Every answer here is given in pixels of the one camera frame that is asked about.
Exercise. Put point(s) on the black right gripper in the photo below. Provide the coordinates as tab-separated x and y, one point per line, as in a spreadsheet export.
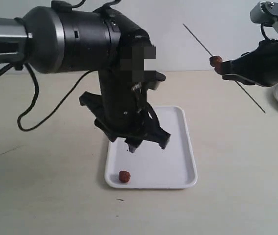
260	67

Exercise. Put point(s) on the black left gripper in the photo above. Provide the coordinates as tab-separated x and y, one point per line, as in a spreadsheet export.
116	112

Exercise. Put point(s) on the red meat chunk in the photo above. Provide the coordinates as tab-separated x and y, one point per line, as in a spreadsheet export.
215	61
218	70
124	176

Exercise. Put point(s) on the thin metal skewer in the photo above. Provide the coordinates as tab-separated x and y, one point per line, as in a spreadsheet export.
237	83

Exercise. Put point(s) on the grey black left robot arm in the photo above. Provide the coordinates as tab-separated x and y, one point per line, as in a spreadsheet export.
59	38

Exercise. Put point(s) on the white rectangular plastic tray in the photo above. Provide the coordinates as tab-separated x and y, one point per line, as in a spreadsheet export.
150	166

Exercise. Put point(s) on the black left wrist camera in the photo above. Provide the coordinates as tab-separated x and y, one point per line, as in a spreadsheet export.
153	79

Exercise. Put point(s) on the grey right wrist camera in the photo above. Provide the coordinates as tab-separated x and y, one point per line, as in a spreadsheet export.
266	14

